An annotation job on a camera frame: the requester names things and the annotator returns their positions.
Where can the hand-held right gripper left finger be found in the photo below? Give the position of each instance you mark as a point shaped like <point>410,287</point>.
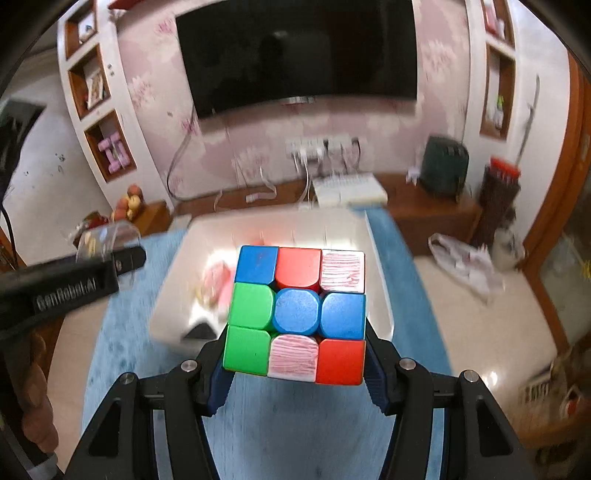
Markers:
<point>217,392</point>

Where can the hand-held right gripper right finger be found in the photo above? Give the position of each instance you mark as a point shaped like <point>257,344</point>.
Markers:
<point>376,387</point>

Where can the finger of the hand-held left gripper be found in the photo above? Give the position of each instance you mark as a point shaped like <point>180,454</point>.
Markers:
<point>131,261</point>

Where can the small clear plastic container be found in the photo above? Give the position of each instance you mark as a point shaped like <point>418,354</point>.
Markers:
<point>115,237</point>

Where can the white plastic tray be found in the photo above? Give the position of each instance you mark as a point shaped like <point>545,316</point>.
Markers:
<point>184,286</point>

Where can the pink tube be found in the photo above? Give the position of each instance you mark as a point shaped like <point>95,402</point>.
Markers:
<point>217,281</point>

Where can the multicoloured puzzle cube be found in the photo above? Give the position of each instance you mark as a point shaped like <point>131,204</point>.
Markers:
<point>295,314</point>

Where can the person's left hand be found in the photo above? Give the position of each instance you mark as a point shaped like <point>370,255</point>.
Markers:
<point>37,392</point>

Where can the wooden side cabinet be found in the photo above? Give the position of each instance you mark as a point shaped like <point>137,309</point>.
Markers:
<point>154,219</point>

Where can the red patterned bag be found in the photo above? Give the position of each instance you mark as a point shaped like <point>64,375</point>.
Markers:
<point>94,220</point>

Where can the pile of fruit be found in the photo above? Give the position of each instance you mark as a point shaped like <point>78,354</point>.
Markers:
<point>129,203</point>

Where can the blue rug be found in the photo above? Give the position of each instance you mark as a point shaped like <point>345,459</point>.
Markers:
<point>129,323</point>

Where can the pink dumbbell set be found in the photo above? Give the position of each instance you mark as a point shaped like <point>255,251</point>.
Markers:
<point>113,154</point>

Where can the white plastic bag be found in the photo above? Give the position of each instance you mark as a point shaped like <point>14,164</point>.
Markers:
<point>466,265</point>

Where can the dark blurred object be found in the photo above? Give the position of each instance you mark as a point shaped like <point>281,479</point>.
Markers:
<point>21,143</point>

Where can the framed picture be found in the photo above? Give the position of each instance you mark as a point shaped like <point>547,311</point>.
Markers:
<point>97,90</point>

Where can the white bucket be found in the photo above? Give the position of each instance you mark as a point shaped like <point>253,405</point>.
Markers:
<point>508,249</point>

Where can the white set-top box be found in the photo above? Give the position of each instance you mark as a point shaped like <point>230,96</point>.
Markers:
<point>351,189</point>

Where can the small white figurine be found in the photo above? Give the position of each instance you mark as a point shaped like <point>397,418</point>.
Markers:
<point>414,174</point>

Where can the dark woven basket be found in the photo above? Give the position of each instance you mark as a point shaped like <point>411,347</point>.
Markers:
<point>498,198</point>

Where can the dark green appliance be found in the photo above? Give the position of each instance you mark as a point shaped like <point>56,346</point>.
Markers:
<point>445,166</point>

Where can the black television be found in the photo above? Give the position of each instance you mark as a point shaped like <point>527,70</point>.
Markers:
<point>295,50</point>

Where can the spray bottle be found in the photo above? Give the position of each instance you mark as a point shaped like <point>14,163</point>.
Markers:
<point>497,113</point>

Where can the white wall socket panel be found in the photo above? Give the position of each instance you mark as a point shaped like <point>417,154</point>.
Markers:
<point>318,145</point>

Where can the wooden door frame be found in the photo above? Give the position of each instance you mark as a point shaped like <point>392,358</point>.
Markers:
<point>575,207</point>

